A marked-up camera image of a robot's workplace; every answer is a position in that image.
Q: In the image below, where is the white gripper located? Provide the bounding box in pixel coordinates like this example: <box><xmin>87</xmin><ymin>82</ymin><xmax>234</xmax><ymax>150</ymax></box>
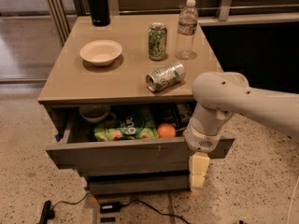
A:
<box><xmin>183</xmin><ymin>123</ymin><xmax>221</xmax><ymax>191</ymax></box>

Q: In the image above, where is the grey top drawer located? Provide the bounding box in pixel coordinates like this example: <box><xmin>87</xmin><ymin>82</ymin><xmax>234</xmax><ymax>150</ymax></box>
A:
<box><xmin>45</xmin><ymin>105</ymin><xmax>236</xmax><ymax>177</ymax></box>

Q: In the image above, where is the grey drawer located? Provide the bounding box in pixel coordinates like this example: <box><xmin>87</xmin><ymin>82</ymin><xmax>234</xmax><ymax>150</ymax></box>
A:
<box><xmin>87</xmin><ymin>170</ymin><xmax>189</xmax><ymax>195</ymax></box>
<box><xmin>45</xmin><ymin>105</ymin><xmax>236</xmax><ymax>177</ymax></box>

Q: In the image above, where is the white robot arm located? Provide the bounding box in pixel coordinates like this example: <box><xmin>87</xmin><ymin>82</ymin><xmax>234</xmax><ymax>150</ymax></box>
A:
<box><xmin>183</xmin><ymin>72</ymin><xmax>299</xmax><ymax>192</ymax></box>

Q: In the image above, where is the grey bottom drawer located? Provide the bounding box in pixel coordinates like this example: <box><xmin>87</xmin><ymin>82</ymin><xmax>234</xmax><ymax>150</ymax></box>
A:
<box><xmin>87</xmin><ymin>170</ymin><xmax>189</xmax><ymax>195</ymax></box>

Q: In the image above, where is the grey drawer cabinet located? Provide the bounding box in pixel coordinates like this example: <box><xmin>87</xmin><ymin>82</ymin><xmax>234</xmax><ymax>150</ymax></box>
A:
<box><xmin>37</xmin><ymin>14</ymin><xmax>225</xmax><ymax>196</ymax></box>

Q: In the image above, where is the grey bowl in drawer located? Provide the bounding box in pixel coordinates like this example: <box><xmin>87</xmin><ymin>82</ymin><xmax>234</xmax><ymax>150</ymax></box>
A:
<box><xmin>78</xmin><ymin>105</ymin><xmax>110</xmax><ymax>123</ymax></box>

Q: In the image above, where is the orange fruit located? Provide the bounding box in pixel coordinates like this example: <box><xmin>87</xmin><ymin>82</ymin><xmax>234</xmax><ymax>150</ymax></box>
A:
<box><xmin>157</xmin><ymin>123</ymin><xmax>176</xmax><ymax>138</ymax></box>

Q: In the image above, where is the dark snack packet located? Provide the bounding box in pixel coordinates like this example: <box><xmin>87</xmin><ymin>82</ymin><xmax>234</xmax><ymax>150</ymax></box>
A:
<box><xmin>161</xmin><ymin>102</ymin><xmax>195</xmax><ymax>130</ymax></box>

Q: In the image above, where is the green chip bag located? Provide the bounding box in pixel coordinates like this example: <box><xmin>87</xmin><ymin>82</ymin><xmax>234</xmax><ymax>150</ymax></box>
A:
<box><xmin>93</xmin><ymin>106</ymin><xmax>159</xmax><ymax>142</ymax></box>

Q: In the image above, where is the lying green soda can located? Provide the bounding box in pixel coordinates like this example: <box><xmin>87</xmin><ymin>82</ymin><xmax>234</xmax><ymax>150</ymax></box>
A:
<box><xmin>146</xmin><ymin>61</ymin><xmax>186</xmax><ymax>92</ymax></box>

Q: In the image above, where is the black power adapter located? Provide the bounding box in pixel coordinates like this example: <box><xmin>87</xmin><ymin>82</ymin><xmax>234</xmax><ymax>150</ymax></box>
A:
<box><xmin>100</xmin><ymin>202</ymin><xmax>121</xmax><ymax>214</ymax></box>

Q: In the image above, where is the upright green soda can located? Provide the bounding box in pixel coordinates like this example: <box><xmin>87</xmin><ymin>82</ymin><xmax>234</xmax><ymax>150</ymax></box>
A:
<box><xmin>149</xmin><ymin>22</ymin><xmax>167</xmax><ymax>61</ymax></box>

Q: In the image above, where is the clear plastic water bottle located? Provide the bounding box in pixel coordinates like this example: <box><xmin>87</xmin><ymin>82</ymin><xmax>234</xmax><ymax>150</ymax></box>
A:
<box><xmin>175</xmin><ymin>0</ymin><xmax>198</xmax><ymax>60</ymax></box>

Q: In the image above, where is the white paper bowl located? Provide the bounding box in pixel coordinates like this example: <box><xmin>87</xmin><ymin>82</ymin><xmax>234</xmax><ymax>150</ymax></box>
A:
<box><xmin>79</xmin><ymin>40</ymin><xmax>122</xmax><ymax>66</ymax></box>

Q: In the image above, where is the black plug left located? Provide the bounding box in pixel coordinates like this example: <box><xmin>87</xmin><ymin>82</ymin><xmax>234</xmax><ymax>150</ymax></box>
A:
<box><xmin>38</xmin><ymin>201</ymin><xmax>55</xmax><ymax>224</ymax></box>

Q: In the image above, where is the black insulated bottle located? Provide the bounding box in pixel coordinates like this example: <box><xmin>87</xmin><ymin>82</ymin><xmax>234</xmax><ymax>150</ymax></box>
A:
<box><xmin>88</xmin><ymin>0</ymin><xmax>110</xmax><ymax>26</ymax></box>

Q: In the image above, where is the black power cable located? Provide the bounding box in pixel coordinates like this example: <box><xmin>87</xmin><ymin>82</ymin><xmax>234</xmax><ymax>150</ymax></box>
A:
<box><xmin>50</xmin><ymin>192</ymin><xmax>192</xmax><ymax>224</ymax></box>

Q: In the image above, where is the white cable right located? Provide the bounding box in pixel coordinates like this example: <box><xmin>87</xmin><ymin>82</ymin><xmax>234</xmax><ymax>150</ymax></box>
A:
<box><xmin>285</xmin><ymin>175</ymin><xmax>299</xmax><ymax>224</ymax></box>

